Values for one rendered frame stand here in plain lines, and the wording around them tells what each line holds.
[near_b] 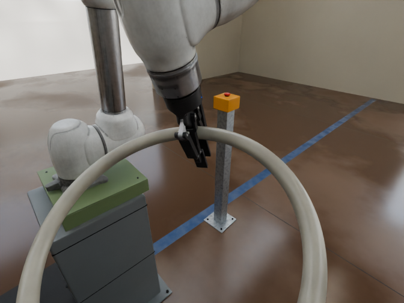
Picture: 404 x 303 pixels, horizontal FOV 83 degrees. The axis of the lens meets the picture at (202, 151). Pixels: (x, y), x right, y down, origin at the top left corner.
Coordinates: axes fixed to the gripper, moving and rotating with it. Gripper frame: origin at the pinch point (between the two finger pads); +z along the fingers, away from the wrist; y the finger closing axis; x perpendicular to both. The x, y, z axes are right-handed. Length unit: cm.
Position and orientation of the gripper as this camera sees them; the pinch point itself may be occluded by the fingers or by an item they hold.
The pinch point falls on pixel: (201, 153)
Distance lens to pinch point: 58.6
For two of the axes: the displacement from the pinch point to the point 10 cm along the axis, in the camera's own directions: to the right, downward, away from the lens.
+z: 2.0, 6.2, 7.6
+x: 9.5, 0.5, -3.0
